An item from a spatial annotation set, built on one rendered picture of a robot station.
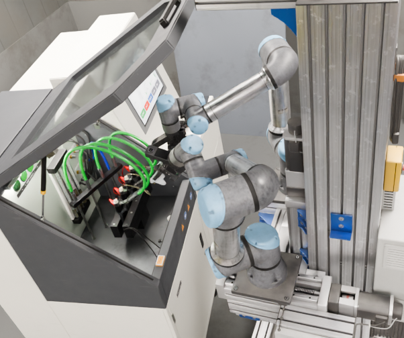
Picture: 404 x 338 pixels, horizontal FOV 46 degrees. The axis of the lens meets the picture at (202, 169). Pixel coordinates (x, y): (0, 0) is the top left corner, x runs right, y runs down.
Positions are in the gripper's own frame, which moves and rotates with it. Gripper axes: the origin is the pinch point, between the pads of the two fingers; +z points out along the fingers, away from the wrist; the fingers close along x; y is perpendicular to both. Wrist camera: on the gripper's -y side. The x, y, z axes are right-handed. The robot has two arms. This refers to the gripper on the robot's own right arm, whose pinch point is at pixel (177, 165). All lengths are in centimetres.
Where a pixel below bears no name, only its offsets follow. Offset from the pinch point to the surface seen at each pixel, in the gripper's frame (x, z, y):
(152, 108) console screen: 56, 6, -29
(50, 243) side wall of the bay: -47, 0, -41
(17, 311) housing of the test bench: -47, 52, -81
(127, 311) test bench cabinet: -47, 45, -22
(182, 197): 5.6, 25.3, -4.2
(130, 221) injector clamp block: -13.9, 22.3, -24.5
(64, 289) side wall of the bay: -47, 31, -48
